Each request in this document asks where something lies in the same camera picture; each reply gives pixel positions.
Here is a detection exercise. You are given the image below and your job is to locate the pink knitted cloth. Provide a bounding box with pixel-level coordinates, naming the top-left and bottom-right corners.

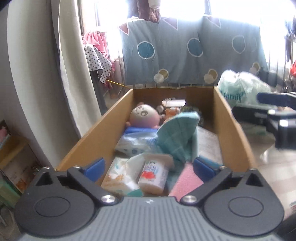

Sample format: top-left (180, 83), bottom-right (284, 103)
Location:
top-left (169, 163), bottom-right (204, 202)

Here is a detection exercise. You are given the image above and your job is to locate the white printed medicine box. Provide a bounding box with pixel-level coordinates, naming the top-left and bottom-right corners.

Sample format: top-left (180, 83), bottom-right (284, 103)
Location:
top-left (196, 126), bottom-right (223, 166)

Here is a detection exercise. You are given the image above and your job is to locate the teal knitted cloth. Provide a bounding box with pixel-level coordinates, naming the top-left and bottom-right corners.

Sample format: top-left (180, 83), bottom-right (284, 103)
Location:
top-left (157, 111), bottom-right (200, 163)

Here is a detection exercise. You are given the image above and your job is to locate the pink round plush doll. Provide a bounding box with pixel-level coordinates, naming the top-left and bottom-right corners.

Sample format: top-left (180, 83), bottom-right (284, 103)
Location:
top-left (126, 104), bottom-right (161, 128)

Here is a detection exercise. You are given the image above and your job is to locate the white tissue packet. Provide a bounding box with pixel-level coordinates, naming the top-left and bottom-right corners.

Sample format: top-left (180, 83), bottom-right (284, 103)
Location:
top-left (101, 154), bottom-right (145, 197)

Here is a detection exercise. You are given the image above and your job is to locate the cardboard box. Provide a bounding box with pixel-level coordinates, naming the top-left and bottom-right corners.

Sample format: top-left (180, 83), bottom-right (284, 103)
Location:
top-left (55, 86), bottom-right (258, 186)

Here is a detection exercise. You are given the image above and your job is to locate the white plastic bag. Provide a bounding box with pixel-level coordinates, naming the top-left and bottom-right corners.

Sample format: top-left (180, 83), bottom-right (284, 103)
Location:
top-left (217, 70), bottom-right (271, 108)

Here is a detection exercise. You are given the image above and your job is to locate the small wipes packet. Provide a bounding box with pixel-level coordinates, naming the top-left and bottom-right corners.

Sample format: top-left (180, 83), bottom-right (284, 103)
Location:
top-left (138, 160), bottom-right (169, 196)

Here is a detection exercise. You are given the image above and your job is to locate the blue tissue pack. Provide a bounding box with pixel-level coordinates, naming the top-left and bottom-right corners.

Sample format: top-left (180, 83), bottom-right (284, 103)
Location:
top-left (114, 128), bottom-right (162, 157)

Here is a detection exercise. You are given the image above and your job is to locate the white curtain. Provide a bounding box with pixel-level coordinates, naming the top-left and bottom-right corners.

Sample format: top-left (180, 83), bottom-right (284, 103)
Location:
top-left (51, 1), bottom-right (101, 137)

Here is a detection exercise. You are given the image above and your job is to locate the blue dotted quilt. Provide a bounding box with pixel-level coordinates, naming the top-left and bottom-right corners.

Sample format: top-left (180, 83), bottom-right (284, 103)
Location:
top-left (120, 16), bottom-right (267, 85)

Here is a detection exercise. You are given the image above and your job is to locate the polka dot cloth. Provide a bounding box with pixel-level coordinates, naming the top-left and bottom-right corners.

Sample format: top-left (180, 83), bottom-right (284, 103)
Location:
top-left (83, 44), bottom-right (112, 84)

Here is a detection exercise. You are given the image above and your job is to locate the pink hanging garment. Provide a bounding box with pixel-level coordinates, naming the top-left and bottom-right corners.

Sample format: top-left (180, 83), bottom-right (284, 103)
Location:
top-left (82, 31), bottom-right (110, 60)

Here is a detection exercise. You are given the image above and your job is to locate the brown hanging garment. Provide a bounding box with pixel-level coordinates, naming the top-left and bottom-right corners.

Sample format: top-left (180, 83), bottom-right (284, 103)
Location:
top-left (126, 0), bottom-right (161, 23)

